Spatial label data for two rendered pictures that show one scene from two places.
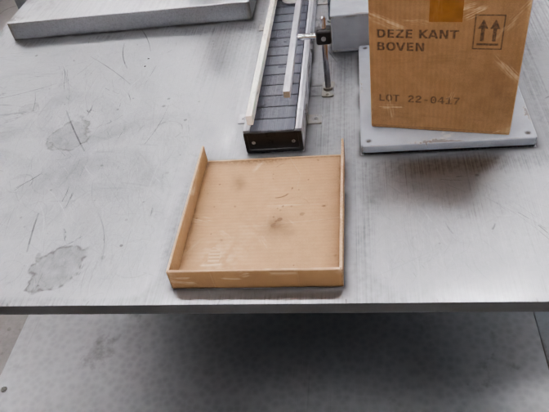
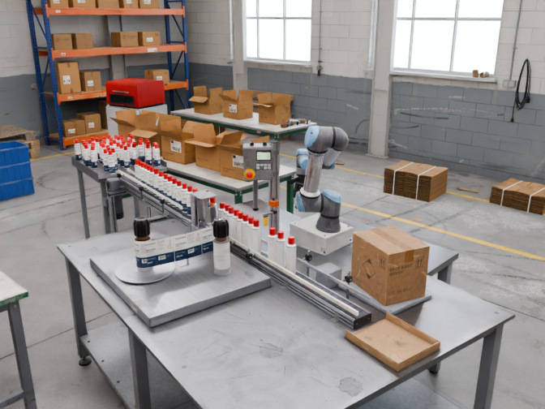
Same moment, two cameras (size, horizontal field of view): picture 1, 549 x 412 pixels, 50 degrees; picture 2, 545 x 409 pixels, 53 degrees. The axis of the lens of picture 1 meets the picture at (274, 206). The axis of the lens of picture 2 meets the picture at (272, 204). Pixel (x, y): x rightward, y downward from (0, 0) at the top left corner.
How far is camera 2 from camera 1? 1.98 m
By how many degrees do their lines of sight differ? 47
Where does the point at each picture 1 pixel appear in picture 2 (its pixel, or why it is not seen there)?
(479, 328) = (411, 398)
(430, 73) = (404, 280)
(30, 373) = not seen: outside the picture
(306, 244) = (415, 344)
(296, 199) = (392, 334)
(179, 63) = (268, 311)
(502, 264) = (465, 328)
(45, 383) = not seen: outside the picture
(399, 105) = (394, 294)
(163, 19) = (233, 295)
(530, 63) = not seen: hidden behind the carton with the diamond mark
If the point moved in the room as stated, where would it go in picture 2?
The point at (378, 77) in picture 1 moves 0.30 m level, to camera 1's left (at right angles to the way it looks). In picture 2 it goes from (388, 286) to (353, 311)
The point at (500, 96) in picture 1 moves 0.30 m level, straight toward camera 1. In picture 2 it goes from (422, 282) to (465, 312)
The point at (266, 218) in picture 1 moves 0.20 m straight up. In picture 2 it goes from (393, 343) to (396, 301)
